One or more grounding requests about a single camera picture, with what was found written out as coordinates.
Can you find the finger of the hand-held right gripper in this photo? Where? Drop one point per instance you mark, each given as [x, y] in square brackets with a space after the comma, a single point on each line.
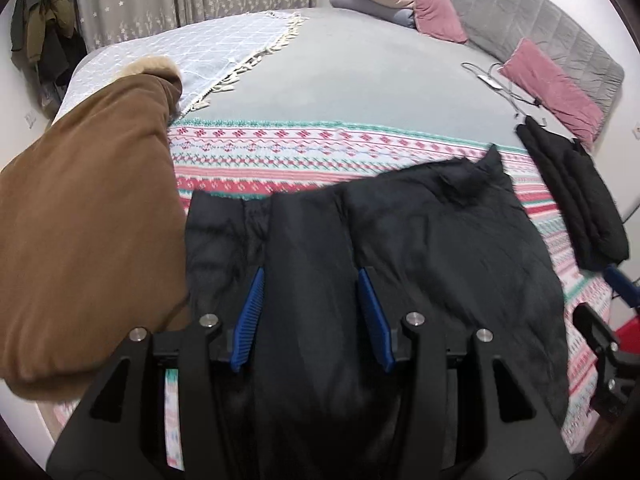
[600, 345]
[625, 287]

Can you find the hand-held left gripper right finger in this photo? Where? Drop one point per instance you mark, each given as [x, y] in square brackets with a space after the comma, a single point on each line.
[374, 320]

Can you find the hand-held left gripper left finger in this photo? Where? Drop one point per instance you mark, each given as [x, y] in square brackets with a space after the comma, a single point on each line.
[247, 320]

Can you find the black puffer jacket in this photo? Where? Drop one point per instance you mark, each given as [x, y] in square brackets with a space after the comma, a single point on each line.
[425, 260]

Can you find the hanging dark clothes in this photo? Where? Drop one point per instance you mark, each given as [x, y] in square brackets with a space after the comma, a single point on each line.
[45, 30]

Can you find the red stool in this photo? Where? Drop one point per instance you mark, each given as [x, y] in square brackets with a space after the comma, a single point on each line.
[630, 331]

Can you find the folded black garment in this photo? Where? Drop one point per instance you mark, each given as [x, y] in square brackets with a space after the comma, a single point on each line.
[575, 200]

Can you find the red green patterned blanket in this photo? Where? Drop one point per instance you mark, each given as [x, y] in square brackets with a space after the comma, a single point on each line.
[300, 155]

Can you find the brown fur-trimmed coat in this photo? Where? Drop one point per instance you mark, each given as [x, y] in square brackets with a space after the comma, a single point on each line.
[85, 235]

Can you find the pink pillow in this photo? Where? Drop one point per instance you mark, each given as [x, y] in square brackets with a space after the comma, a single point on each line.
[430, 5]
[555, 92]

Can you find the grey bed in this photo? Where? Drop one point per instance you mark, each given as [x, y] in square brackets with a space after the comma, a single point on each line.
[375, 80]

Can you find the white fringed checked blanket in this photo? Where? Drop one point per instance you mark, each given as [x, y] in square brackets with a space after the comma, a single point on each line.
[200, 50]

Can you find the grey padded headboard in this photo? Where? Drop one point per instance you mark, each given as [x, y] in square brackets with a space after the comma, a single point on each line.
[525, 15]

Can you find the grey blue folded pillow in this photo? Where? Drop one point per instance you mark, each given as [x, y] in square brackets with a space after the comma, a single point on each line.
[370, 10]

